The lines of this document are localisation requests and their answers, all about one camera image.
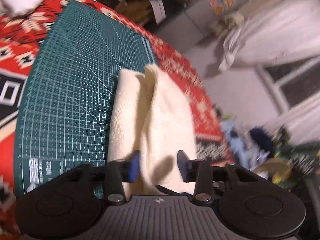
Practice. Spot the grey refrigerator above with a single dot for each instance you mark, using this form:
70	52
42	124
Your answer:
200	17

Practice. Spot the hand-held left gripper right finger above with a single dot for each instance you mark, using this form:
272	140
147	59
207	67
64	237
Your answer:
182	166

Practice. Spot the cream knit vest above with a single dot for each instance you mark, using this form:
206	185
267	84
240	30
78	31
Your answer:
170	110

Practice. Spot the light blue sweater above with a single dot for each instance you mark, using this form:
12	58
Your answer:
235	142

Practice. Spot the beige hanging cloth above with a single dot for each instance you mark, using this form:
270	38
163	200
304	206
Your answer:
232	21

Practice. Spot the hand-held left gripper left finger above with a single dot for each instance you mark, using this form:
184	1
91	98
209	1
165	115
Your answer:
135	166

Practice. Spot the green cutting mat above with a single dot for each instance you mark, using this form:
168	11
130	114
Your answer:
70	92

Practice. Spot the red patterned tablecloth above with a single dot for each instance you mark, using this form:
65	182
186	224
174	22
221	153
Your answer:
15	30

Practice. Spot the navy fluffy blanket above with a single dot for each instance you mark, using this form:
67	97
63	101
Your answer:
261	138

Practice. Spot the white cardboard box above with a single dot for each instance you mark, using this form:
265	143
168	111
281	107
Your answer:
157	10

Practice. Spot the window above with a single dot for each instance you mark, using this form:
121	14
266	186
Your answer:
295	85

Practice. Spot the tied white curtain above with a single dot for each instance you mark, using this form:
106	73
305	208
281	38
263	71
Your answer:
275	30

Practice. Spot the leaning flattened cardboard stack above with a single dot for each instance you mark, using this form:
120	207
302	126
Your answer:
135	11

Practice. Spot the green printed blanket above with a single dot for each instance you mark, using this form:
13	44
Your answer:
300	160

